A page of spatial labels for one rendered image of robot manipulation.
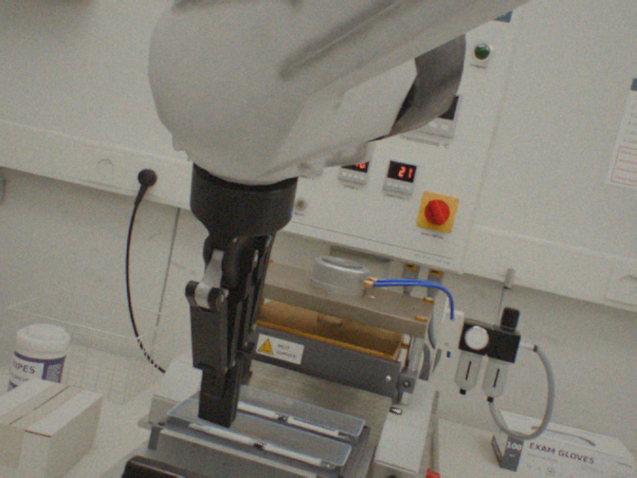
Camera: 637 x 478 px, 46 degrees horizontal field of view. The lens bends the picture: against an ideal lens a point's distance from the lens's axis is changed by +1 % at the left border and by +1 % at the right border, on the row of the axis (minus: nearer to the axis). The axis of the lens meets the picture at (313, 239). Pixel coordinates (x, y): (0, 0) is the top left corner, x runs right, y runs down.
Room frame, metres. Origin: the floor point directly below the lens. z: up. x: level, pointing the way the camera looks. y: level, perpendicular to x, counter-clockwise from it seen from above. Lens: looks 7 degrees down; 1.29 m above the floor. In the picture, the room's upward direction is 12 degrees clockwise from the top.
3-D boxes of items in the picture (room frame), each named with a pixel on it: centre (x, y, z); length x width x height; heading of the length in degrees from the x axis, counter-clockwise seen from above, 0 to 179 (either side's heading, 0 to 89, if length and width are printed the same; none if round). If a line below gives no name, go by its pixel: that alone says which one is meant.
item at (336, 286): (1.04, -0.07, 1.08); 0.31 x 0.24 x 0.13; 79
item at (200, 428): (0.72, 0.01, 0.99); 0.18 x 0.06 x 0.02; 79
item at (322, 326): (1.01, -0.05, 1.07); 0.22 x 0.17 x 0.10; 79
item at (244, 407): (0.80, 0.00, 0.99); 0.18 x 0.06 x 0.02; 79
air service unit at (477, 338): (1.10, -0.29, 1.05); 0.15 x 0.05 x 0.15; 79
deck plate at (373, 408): (1.05, -0.05, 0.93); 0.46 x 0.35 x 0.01; 169
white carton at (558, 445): (1.35, -0.54, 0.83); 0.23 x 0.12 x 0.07; 86
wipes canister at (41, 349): (1.23, 0.42, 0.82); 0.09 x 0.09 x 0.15
